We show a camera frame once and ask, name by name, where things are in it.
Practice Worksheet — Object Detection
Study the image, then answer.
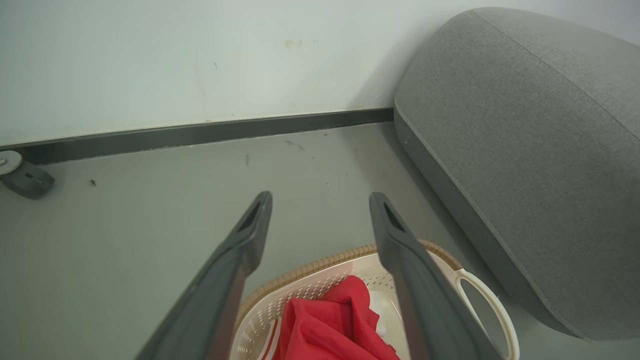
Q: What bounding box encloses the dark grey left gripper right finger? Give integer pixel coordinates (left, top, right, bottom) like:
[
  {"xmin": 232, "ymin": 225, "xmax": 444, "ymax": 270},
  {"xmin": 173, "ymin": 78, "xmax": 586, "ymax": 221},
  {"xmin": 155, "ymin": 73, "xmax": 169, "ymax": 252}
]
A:
[{"xmin": 368, "ymin": 192, "xmax": 504, "ymax": 360}]

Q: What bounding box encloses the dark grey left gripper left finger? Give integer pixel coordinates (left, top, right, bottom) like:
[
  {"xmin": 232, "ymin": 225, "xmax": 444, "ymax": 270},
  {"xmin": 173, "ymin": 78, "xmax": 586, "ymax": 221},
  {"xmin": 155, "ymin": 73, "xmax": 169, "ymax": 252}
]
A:
[{"xmin": 136, "ymin": 191, "xmax": 274, "ymax": 360}]

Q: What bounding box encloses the red white shorts number 23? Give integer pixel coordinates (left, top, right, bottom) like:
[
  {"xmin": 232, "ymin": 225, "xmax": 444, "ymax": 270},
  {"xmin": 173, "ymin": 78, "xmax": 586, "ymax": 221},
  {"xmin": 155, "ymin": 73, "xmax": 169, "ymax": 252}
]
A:
[{"xmin": 257, "ymin": 291, "xmax": 390, "ymax": 360}]

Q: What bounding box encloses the plain red t-shirt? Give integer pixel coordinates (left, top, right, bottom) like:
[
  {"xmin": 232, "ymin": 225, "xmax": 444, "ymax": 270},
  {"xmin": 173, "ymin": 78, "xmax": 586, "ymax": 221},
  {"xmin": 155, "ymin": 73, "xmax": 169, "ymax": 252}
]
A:
[{"xmin": 272, "ymin": 275, "xmax": 401, "ymax": 360}]

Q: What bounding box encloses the cream perforated laundry basket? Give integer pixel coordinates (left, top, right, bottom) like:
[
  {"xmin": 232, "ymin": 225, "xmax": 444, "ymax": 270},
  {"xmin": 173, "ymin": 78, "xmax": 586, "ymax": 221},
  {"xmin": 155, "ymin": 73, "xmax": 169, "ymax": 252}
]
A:
[{"xmin": 230, "ymin": 240, "xmax": 521, "ymax": 360}]

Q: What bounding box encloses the dark grey skirting board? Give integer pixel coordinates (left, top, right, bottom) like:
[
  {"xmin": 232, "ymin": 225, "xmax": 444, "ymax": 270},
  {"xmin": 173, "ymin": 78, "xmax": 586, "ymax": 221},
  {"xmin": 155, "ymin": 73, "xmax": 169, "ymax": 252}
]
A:
[{"xmin": 0, "ymin": 107, "xmax": 396, "ymax": 166}]

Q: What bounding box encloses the grey fabric sofa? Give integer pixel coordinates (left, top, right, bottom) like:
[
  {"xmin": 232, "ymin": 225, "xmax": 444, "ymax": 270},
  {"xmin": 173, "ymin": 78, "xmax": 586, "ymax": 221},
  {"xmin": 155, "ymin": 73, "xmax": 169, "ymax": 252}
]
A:
[{"xmin": 393, "ymin": 7, "xmax": 640, "ymax": 343}]

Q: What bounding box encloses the dark caster wheel with plate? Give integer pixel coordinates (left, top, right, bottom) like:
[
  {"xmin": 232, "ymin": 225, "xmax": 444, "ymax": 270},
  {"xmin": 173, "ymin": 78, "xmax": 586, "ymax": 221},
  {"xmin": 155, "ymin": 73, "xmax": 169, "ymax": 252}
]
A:
[{"xmin": 0, "ymin": 150, "xmax": 56, "ymax": 200}]

